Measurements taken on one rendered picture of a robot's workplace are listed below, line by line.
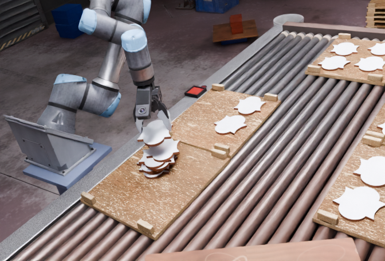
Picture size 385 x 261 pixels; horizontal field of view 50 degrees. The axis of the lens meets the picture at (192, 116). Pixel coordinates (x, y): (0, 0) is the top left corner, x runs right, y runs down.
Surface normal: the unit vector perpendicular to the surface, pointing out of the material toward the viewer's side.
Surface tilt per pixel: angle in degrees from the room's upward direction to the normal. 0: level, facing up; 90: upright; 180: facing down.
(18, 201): 0
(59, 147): 90
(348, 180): 0
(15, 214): 0
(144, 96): 30
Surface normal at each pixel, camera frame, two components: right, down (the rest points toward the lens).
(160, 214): -0.16, -0.84
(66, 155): 0.82, 0.18
